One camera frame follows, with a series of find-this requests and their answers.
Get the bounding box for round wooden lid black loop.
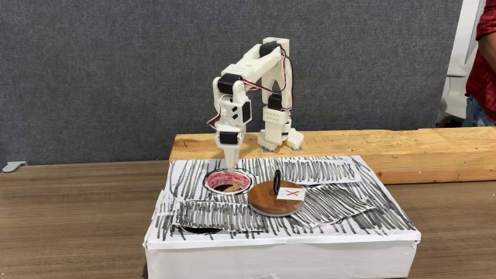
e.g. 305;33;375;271
246;169;306;217

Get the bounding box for flat paper sheet black strokes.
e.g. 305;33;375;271
172;199;269;234

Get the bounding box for white label with red cross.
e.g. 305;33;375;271
276;187;307;202

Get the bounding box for long paper sheet black strokes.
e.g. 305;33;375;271
238;156;363;185

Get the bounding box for white box with black strokes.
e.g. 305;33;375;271
142;154;422;279

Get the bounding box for crumpled paper sheet black strokes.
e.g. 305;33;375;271
292;183;377;229

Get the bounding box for felt partition panel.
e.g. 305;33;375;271
0;0;464;168

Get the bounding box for pale wooden plank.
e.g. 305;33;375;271
169;126;496;185

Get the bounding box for white moulded chair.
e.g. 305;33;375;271
436;0;487;126

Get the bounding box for person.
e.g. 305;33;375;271
462;0;496;128

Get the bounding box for red black wrist cable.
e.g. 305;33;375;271
206;95;233;131

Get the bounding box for red black upper arm cable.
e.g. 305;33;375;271
242;45;295;112

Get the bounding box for grey partition foot bracket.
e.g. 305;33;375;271
2;160;29;174

